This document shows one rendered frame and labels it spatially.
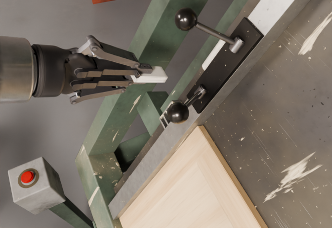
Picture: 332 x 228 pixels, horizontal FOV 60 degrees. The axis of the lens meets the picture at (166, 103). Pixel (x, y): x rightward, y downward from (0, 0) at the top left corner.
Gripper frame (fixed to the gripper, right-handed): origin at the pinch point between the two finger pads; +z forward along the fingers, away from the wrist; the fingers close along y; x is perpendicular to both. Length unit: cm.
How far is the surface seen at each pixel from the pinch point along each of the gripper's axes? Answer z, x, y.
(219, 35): 7.0, 3.1, -12.2
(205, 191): 14.1, 18.9, 16.4
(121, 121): 16.5, -16.9, 37.4
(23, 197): -10, -11, 66
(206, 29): 4.8, 1.8, -12.2
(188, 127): 11.7, 6.9, 8.9
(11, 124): 13, -112, 160
